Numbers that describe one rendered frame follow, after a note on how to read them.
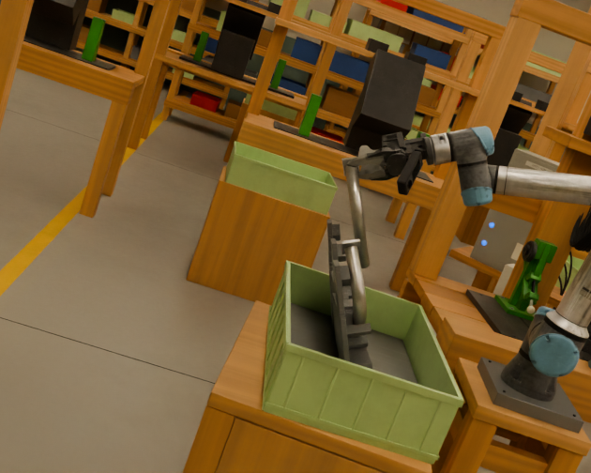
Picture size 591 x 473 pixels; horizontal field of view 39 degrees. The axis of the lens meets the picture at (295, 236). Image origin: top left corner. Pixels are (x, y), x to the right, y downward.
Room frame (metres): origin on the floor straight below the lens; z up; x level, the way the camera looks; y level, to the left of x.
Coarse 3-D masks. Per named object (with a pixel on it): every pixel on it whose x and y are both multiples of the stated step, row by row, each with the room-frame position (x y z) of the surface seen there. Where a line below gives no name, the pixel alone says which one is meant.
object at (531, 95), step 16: (368, 16) 11.98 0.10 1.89; (384, 16) 11.93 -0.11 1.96; (432, 32) 12.02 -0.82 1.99; (400, 48) 12.07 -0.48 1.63; (480, 48) 12.15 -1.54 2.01; (528, 64) 12.29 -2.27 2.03; (528, 96) 12.32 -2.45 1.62; (544, 96) 12.34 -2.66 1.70; (336, 128) 12.23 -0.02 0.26; (416, 128) 12.05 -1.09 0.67; (448, 128) 12.21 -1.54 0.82; (528, 144) 12.73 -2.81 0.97
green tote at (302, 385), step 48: (288, 288) 2.04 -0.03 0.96; (288, 336) 1.72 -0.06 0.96; (432, 336) 2.08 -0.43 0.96; (288, 384) 1.68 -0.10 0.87; (336, 384) 1.69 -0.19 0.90; (384, 384) 1.70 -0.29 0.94; (432, 384) 1.92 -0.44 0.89; (336, 432) 1.70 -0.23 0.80; (384, 432) 1.71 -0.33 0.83; (432, 432) 1.72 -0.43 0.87
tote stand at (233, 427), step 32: (256, 320) 2.20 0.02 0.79; (256, 352) 1.98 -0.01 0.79; (224, 384) 1.74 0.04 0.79; (256, 384) 1.80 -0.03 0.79; (224, 416) 1.68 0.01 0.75; (256, 416) 1.68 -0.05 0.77; (192, 448) 1.69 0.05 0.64; (224, 448) 1.69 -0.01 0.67; (256, 448) 1.68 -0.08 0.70; (288, 448) 1.68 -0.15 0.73; (320, 448) 1.69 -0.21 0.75; (352, 448) 1.68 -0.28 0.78
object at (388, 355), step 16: (304, 320) 2.17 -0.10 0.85; (320, 320) 2.22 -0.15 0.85; (304, 336) 2.06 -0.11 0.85; (320, 336) 2.10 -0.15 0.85; (368, 336) 2.23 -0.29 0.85; (384, 336) 2.28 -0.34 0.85; (320, 352) 1.99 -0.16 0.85; (336, 352) 2.03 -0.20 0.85; (384, 352) 2.15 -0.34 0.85; (400, 352) 2.20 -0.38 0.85; (384, 368) 2.04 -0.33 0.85; (400, 368) 2.08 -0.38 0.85
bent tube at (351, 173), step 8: (344, 160) 2.08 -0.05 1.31; (344, 168) 2.09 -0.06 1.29; (352, 168) 2.07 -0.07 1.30; (352, 176) 2.04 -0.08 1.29; (352, 184) 2.02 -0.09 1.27; (352, 192) 2.01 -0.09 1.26; (352, 200) 2.00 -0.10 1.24; (360, 200) 2.01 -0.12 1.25; (352, 208) 2.00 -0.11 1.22; (360, 208) 2.00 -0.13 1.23; (352, 216) 2.00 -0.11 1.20; (360, 216) 2.00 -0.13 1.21; (360, 224) 2.00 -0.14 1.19; (360, 232) 2.01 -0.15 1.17; (360, 240) 2.03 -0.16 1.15; (360, 248) 2.05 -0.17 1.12; (360, 256) 2.08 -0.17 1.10; (368, 256) 2.09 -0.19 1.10; (368, 264) 2.10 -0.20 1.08
